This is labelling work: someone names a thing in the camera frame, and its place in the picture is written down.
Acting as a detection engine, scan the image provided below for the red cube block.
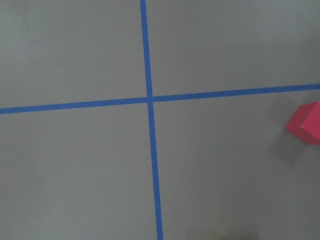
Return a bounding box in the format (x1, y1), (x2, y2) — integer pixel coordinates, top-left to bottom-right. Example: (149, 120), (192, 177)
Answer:
(285, 101), (320, 146)

